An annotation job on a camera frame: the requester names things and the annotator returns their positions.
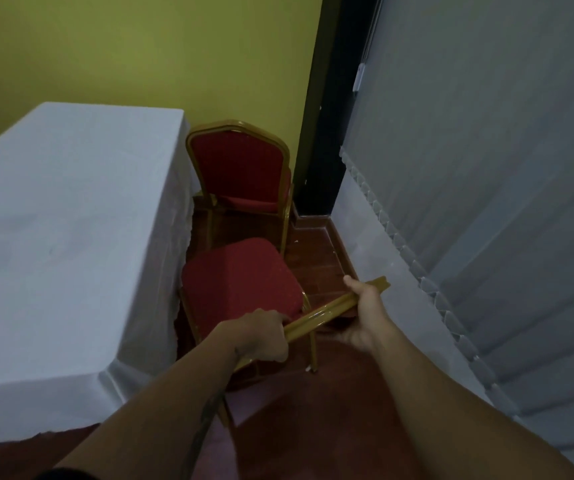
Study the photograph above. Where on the person's left hand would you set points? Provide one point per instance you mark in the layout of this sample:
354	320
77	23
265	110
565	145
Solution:
262	334

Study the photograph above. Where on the person's right hand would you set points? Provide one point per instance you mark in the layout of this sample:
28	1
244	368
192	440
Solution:
364	317

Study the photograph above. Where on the person's right thumb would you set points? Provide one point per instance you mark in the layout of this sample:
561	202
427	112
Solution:
353	288

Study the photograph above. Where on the red gold-framed banquet chair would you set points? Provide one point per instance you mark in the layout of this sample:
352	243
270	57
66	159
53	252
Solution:
242	289
239	167

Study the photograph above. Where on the person's right forearm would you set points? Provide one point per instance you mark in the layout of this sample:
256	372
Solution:
447	409

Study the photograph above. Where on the person's left forearm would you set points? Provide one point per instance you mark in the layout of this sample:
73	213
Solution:
156	414

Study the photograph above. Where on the grey vertical window blinds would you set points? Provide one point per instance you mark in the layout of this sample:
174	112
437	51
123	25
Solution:
492	194

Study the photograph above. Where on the white tablecloth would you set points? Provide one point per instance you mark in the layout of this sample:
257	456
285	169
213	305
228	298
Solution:
66	244

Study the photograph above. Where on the black door frame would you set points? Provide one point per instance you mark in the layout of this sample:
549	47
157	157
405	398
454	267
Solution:
329	104

